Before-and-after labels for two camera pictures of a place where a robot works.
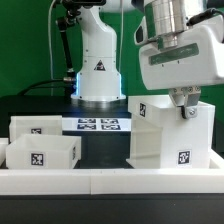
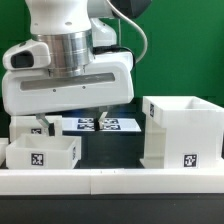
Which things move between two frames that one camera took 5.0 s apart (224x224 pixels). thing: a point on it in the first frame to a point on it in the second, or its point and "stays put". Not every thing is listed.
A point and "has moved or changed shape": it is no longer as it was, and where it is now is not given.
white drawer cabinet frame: x=161 y=138 has moved or changed shape
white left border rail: x=3 y=150 stays put
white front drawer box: x=43 y=151 stays put
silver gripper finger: x=190 y=110 to x=50 y=125
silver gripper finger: x=178 y=95 to x=99 y=123
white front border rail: x=18 y=182 stays put
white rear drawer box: x=35 y=125 stays put
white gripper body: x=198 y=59 to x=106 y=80
